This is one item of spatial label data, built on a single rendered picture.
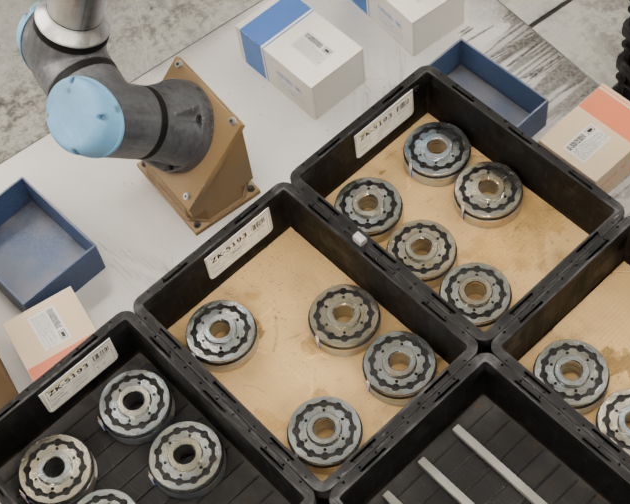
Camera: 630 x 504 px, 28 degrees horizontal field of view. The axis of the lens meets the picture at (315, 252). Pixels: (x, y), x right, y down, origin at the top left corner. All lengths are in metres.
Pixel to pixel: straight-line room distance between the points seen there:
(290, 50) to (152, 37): 1.18
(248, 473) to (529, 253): 0.53
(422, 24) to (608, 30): 1.10
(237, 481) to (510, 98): 0.86
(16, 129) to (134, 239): 1.17
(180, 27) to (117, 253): 1.32
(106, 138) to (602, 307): 0.76
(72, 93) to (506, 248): 0.68
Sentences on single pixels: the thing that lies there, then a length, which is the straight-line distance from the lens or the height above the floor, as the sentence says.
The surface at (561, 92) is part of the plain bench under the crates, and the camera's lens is 2.23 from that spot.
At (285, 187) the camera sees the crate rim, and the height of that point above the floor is 0.93.
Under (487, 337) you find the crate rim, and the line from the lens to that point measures 1.70.
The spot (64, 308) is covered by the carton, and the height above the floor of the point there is 0.77.
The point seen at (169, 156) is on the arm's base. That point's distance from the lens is 1.98.
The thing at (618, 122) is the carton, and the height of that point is 0.77.
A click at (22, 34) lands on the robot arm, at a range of 2.01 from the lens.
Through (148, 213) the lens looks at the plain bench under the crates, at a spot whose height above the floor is 0.70.
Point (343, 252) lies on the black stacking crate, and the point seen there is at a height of 0.89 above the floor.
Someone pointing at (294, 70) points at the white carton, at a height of 0.79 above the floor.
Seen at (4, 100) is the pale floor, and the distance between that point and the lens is 3.30.
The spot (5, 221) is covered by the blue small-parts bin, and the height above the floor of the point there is 0.70.
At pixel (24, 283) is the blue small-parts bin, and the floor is 0.70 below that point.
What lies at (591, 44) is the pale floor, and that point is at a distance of 3.23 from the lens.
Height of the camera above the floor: 2.44
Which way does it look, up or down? 58 degrees down
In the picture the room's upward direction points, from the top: 10 degrees counter-clockwise
